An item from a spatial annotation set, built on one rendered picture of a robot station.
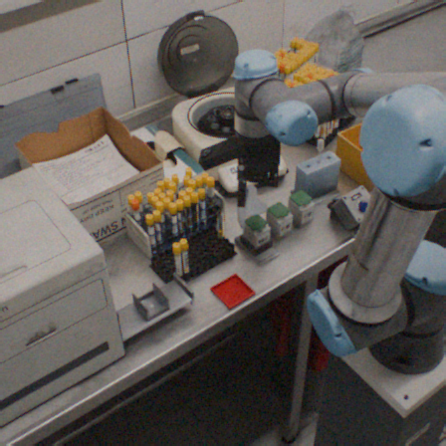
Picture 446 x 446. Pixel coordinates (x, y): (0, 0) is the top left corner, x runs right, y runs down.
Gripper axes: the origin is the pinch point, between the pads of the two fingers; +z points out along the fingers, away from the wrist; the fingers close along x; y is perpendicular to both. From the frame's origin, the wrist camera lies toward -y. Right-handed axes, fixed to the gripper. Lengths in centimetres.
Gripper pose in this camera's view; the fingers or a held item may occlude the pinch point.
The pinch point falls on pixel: (243, 204)
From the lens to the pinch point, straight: 138.0
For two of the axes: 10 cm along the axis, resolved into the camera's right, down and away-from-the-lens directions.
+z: 0.2, 7.2, 7.0
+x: 1.2, -6.9, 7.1
